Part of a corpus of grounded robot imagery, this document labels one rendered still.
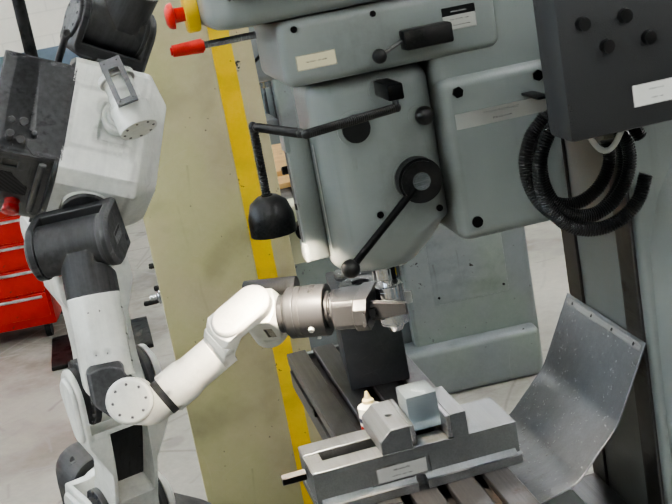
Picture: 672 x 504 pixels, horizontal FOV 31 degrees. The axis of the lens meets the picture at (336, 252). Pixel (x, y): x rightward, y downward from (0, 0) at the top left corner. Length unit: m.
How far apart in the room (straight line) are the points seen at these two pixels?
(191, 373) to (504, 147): 0.64
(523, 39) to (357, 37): 0.26
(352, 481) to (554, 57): 0.75
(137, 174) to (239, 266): 1.64
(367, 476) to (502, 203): 0.48
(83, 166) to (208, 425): 1.88
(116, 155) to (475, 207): 0.64
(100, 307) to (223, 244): 1.70
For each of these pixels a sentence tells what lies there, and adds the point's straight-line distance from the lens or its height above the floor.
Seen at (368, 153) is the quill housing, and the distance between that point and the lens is 1.87.
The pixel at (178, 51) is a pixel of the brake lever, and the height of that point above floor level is 1.70.
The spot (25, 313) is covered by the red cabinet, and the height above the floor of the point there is 0.16.
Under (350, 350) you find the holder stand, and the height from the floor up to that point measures 1.04.
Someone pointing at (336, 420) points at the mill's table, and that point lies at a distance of 2.32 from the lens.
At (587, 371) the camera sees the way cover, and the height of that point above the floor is 1.03.
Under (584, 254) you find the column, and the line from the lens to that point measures 2.21.
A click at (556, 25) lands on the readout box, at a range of 1.66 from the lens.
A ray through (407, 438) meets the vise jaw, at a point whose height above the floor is 1.05.
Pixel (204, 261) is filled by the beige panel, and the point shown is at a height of 0.93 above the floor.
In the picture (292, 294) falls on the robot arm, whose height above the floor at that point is 1.27.
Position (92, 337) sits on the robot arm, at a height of 1.27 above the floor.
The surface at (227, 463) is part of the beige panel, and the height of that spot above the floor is 0.27.
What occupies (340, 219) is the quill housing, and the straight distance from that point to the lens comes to 1.90.
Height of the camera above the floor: 1.87
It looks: 15 degrees down
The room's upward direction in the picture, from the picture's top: 10 degrees counter-clockwise
